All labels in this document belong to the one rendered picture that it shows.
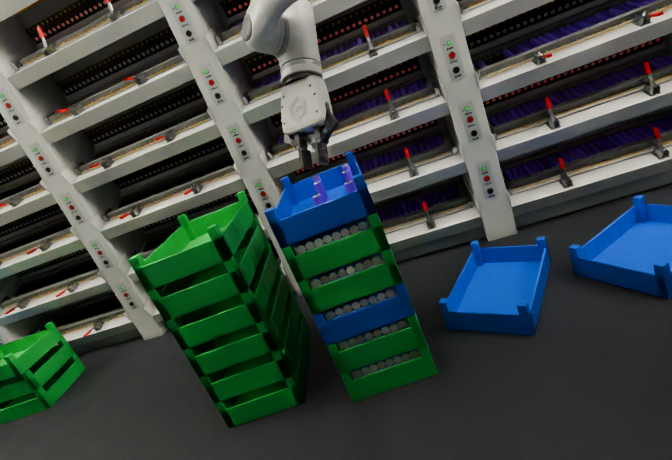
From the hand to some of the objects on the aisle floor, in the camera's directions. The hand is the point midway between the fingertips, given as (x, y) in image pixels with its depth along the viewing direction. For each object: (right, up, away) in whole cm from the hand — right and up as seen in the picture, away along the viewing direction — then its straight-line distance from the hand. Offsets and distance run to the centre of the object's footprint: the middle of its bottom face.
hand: (313, 157), depth 78 cm
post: (+61, -16, +60) cm, 87 cm away
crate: (+48, -33, +25) cm, 63 cm away
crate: (+81, -21, +17) cm, 86 cm away
